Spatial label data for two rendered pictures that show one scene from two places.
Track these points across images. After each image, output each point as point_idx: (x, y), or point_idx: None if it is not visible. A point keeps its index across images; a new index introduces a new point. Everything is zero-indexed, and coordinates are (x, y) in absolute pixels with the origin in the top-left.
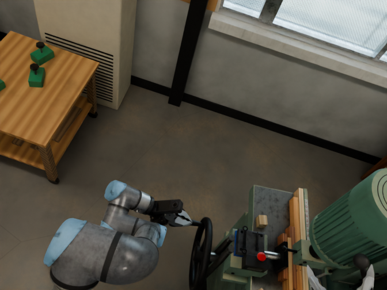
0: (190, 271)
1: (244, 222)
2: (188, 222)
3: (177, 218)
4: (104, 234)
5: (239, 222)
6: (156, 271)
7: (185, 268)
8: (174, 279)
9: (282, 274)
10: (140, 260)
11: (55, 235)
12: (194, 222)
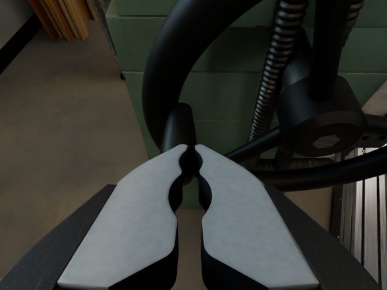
0: (307, 184)
1: (141, 19)
2: (211, 155)
3: (245, 259)
4: None
5: (133, 67)
6: (192, 285)
7: (179, 236)
8: (198, 251)
9: None
10: None
11: None
12: (182, 136)
